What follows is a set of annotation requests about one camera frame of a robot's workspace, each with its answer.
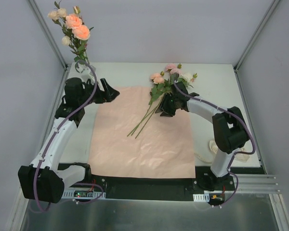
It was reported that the shiny metal front panel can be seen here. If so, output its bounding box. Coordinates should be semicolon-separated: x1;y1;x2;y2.
21;194;278;231

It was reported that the front aluminium rail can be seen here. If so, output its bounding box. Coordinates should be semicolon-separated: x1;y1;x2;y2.
237;174;281;194

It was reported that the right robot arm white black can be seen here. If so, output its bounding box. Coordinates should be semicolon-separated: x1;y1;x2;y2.
156;82;250;190

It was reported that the aluminium frame post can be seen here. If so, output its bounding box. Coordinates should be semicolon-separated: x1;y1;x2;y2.
234;0;282;73
26;0;68;71

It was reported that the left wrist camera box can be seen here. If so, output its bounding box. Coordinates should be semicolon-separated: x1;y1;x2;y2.
74;63;91;79

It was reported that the right white cable duct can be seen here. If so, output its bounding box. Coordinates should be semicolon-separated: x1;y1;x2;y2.
192;192;225;203

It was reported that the pink rose stem with bud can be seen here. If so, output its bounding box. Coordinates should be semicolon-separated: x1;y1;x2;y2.
62;6;93;63

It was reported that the peach flower stem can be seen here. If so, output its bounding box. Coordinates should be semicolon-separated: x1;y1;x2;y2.
47;1;92;63

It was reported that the right aluminium frame post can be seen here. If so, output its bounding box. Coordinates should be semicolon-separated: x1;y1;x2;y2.
234;0;282;73

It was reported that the clear glass vase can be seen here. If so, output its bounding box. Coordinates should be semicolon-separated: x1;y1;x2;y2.
86;64;96;78

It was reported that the pink artificial flower bouquet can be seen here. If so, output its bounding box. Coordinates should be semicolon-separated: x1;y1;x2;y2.
127;63;184;140

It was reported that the cream ribbon gold lettering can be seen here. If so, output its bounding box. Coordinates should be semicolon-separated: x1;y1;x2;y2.
194;140;250;164

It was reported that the pink wrapping paper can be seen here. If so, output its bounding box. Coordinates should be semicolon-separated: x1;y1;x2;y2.
88;87;196;179

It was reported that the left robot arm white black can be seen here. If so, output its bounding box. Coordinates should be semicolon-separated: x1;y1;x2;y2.
18;77;119;203

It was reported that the left aluminium frame post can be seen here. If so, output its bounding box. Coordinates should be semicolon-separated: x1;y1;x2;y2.
26;0;68;71

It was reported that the white rose stem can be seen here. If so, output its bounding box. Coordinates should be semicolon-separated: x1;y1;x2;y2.
178;73;198;88

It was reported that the left white cable duct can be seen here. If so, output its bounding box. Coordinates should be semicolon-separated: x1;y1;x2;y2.
61;189;106;200

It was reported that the white cable duct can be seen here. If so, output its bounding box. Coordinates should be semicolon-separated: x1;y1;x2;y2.
61;189;106;200
192;192;225;203

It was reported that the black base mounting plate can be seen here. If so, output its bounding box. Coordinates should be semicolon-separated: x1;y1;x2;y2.
68;166;265;206

